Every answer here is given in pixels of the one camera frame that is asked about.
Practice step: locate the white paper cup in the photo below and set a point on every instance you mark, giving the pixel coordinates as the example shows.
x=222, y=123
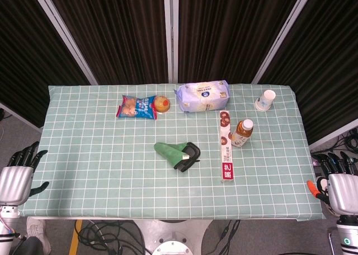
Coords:
x=264, y=100

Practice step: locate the long white cling film box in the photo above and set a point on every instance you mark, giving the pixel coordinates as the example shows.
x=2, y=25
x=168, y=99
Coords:
x=227, y=154

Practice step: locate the white partition post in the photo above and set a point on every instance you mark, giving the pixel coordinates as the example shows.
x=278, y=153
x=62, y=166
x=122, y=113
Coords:
x=64, y=34
x=171, y=34
x=285, y=34

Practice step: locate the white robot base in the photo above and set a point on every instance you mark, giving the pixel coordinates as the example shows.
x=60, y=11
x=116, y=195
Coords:
x=173, y=235

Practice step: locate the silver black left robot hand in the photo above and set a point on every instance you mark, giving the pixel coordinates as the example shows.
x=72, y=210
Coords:
x=15, y=185

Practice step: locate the tea bottle white cap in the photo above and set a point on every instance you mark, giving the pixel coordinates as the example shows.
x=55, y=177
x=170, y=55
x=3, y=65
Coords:
x=242, y=134

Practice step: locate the blue snack bag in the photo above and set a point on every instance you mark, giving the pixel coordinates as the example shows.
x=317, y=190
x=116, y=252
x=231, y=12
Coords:
x=138, y=108

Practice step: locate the lavender tissue pack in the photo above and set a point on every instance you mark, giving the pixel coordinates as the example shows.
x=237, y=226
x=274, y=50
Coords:
x=201, y=97

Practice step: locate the yellow fruit jelly cup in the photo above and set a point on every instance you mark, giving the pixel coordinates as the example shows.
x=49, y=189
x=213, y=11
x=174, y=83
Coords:
x=162, y=104

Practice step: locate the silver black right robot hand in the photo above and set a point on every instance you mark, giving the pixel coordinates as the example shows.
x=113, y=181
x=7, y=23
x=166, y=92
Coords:
x=344, y=193

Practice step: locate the green checked tablecloth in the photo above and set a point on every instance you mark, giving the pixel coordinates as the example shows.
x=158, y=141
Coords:
x=98, y=168

